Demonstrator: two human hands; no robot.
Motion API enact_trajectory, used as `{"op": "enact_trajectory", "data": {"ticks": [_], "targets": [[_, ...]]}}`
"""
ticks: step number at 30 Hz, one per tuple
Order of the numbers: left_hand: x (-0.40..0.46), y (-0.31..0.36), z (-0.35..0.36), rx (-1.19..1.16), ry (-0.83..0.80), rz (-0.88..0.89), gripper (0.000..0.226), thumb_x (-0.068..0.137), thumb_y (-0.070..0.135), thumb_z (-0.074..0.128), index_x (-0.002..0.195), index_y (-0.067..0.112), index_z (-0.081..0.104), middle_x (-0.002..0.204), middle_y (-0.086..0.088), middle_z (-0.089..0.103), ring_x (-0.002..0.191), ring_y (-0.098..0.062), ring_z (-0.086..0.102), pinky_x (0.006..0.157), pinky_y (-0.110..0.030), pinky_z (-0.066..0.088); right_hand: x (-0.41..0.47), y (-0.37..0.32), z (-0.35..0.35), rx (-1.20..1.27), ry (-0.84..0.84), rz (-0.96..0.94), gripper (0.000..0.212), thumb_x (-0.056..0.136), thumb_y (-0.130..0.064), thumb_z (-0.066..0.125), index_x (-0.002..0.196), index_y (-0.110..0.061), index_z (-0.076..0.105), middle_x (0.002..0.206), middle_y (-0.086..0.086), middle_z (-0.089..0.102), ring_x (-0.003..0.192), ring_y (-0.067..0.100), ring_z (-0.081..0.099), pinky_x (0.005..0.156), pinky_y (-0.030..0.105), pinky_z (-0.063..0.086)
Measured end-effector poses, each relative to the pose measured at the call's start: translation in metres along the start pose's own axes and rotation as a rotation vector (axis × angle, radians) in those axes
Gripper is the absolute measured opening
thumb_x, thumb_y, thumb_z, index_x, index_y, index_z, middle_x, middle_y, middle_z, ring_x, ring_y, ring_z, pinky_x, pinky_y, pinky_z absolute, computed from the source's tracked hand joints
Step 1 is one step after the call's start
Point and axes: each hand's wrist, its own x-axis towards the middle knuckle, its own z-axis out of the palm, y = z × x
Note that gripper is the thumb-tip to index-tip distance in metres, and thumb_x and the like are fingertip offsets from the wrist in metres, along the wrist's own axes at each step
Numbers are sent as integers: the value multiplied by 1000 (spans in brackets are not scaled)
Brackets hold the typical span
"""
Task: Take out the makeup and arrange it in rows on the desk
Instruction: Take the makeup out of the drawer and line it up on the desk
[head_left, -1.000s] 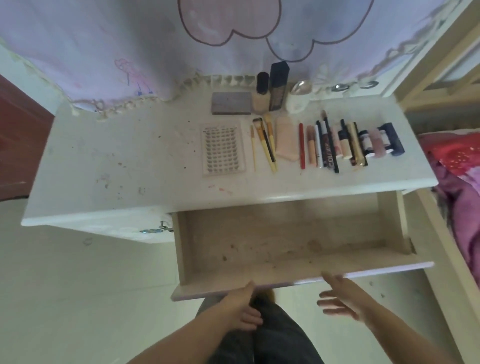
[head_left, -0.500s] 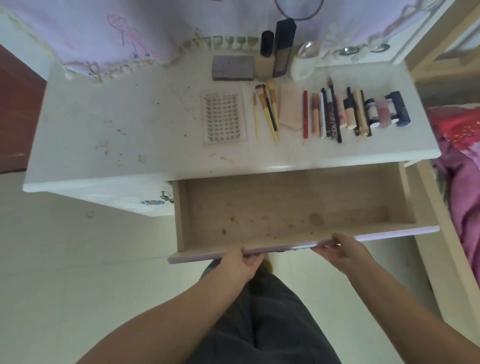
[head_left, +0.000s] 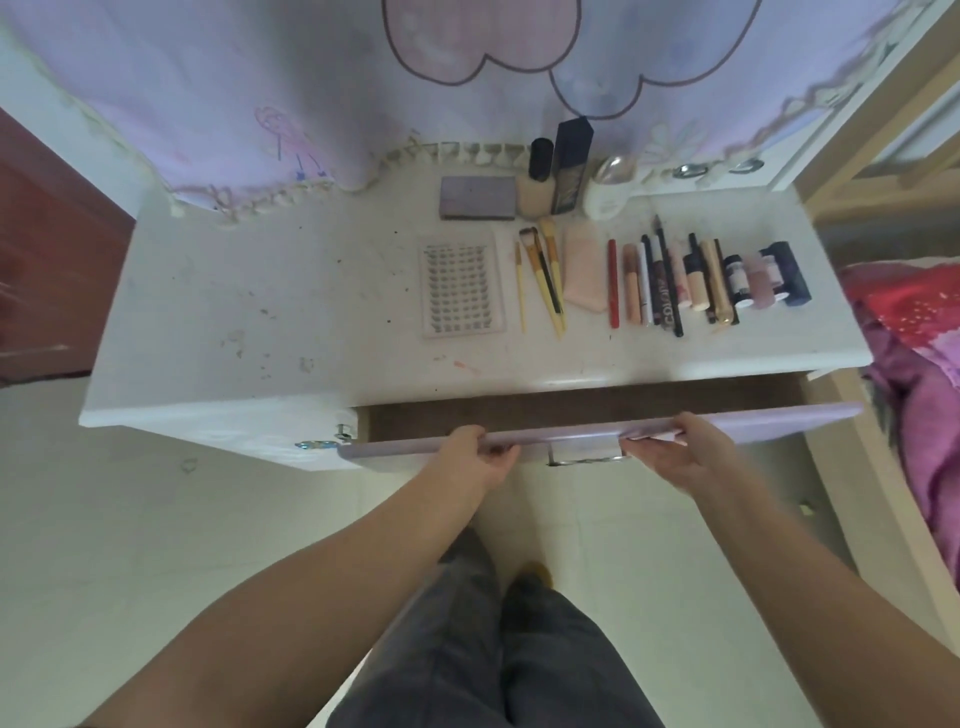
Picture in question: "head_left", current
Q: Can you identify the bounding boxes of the person's right hand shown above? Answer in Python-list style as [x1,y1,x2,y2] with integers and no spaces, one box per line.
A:
[620,410,748,500]

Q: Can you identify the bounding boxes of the person's left hand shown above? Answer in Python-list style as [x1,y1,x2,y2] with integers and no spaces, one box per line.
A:
[434,425,523,496]

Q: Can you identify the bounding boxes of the light wooden drawer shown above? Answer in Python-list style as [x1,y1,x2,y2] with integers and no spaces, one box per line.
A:
[337,373,868,470]

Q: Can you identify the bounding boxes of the false eyelash tray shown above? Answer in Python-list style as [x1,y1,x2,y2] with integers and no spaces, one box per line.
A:
[416,236,505,340]

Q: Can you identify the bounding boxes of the peach lip gloss tube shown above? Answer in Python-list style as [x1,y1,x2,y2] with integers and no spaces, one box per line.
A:
[621,243,644,326]

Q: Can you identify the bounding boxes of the thin gold makeup brush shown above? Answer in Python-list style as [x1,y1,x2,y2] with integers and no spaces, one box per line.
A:
[513,239,528,335]

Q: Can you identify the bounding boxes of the black handle makeup brush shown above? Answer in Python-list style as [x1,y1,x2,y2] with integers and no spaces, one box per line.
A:
[530,227,562,315]

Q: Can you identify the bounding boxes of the gold handle makeup brush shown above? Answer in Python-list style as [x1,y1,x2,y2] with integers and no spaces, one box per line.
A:
[518,228,564,339]

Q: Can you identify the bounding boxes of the black compact with mirror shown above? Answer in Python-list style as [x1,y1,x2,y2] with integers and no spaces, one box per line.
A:
[439,176,519,222]

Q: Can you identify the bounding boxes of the glass foundation bottle black cap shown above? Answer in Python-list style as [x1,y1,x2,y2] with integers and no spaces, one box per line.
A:
[515,137,556,219]

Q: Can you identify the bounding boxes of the white round bottle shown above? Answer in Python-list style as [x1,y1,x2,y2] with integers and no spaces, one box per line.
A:
[583,155,639,222]

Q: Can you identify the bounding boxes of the dark square foundation bottle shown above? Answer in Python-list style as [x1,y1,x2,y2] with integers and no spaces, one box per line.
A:
[551,116,595,217]

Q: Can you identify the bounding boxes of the person's right forearm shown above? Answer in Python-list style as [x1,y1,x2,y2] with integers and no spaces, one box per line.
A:
[693,464,960,728]

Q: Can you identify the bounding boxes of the person's left forearm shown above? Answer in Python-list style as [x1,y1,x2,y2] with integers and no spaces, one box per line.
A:
[82,479,489,728]

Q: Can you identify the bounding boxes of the person's grey trousers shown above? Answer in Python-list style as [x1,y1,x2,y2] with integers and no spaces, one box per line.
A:
[326,524,665,728]

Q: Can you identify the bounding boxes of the white table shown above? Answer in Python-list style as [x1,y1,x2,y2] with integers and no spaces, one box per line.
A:
[78,176,875,474]

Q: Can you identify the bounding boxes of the lilac heart print cloth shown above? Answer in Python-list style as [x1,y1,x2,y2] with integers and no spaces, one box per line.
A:
[0,0,931,223]

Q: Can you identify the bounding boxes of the brown wooden door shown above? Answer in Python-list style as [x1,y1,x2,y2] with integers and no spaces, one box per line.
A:
[0,108,136,388]

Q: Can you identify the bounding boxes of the light wooden bed frame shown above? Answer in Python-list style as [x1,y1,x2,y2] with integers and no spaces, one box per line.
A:
[794,0,960,631]

